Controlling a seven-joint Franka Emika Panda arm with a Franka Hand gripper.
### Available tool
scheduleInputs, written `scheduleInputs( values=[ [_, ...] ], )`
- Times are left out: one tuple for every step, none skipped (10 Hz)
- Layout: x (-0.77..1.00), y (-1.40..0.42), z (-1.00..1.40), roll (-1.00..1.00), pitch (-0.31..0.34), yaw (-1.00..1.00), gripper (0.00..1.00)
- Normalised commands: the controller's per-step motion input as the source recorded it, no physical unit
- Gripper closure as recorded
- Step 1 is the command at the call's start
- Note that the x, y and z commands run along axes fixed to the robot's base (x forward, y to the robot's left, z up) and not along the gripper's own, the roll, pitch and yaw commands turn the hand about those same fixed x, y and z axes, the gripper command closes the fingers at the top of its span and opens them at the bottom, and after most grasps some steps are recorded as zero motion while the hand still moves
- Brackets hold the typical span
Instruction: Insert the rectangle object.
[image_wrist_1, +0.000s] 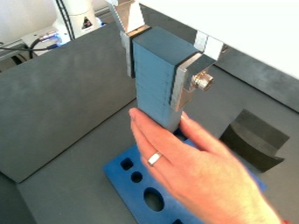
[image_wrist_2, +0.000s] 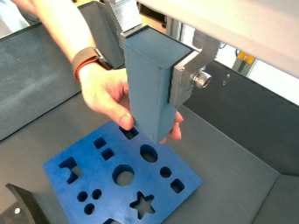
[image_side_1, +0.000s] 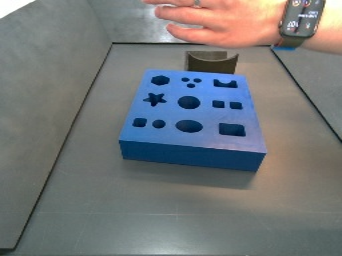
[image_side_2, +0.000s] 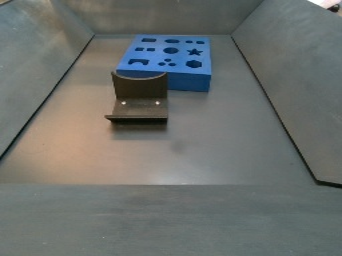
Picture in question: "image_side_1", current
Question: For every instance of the person's bare hand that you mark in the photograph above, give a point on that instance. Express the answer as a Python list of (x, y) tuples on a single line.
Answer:
[(222, 23)]

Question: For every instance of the person's forearm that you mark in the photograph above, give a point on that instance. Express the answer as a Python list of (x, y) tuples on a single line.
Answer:
[(328, 38)]

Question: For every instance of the dark curved holder piece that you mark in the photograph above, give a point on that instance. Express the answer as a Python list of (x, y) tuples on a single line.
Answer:
[(211, 61)]

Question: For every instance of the blue tape piece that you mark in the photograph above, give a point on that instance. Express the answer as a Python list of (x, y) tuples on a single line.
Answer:
[(282, 48)]

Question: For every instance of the black smartwatch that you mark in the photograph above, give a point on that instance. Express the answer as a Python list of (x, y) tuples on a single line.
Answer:
[(299, 21)]

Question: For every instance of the blue foam shape-sorter block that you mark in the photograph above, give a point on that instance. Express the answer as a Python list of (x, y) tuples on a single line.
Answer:
[(194, 118)]

